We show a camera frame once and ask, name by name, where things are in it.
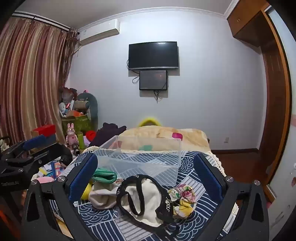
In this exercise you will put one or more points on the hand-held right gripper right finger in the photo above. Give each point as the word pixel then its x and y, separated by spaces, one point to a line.
pixel 207 178

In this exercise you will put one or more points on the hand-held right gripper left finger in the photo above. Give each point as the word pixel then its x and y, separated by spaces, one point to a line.
pixel 83 178

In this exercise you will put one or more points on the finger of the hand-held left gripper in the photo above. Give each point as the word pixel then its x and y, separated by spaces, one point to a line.
pixel 34 141
pixel 46 154

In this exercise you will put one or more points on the green knit cloth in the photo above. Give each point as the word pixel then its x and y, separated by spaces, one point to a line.
pixel 104 175

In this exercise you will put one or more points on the white sock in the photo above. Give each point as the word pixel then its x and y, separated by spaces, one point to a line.
pixel 101 197

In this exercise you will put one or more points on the floral fabric scrunchie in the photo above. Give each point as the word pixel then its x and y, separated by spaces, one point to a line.
pixel 183 205

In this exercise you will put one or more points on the black lace underwear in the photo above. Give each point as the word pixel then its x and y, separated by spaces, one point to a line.
pixel 163 209

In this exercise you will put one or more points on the cream cloth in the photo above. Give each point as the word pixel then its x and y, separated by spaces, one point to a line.
pixel 149 192

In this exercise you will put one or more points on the clear plastic storage box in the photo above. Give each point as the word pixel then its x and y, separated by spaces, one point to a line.
pixel 143 162

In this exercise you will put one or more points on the yellow soft item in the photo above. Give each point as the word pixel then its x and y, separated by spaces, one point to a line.
pixel 86 192

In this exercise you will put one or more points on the red box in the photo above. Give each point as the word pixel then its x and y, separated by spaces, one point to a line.
pixel 44 129

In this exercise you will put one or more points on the pile of colourful small packets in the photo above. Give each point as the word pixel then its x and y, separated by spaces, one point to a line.
pixel 54 168

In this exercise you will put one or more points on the black cylindrical device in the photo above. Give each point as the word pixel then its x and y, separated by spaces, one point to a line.
pixel 76 149

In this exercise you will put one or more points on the pink bunny toy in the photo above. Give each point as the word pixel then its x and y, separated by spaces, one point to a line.
pixel 71 136

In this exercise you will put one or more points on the green bottle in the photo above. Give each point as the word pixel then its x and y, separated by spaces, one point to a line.
pixel 81 139

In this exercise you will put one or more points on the red cloth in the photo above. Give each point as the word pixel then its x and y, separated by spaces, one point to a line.
pixel 90 135

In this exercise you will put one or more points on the green gift bag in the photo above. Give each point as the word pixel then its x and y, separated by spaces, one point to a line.
pixel 77 122

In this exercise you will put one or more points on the blue patterned tablecloth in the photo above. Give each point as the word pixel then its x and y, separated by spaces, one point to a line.
pixel 104 221

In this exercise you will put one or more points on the dark purple garment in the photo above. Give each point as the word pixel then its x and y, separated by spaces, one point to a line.
pixel 106 134

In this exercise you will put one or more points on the pile of household clutter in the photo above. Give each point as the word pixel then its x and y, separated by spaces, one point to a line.
pixel 69 102

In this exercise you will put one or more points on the beige fleece blanket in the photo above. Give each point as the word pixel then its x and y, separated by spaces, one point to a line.
pixel 166 134

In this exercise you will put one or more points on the striped brown curtain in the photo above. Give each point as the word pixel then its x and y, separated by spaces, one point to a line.
pixel 30 81

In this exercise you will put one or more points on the grey-green pillow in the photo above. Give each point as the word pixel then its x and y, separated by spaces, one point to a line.
pixel 93 109

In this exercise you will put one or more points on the yellow hat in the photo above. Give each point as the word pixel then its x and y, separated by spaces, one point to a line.
pixel 149 121

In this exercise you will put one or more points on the white air conditioner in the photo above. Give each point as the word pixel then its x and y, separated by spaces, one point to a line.
pixel 99 32

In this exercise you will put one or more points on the wooden overhead cabinet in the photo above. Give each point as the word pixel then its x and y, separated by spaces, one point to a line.
pixel 247 18

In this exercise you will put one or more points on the wooden door frame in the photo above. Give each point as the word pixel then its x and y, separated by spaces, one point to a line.
pixel 277 92

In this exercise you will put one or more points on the small black wall monitor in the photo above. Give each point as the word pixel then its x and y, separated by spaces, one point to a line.
pixel 153 80

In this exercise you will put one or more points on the curtain rail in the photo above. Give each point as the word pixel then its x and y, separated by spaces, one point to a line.
pixel 41 21

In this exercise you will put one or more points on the black wall television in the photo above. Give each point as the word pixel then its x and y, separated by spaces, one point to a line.
pixel 153 55

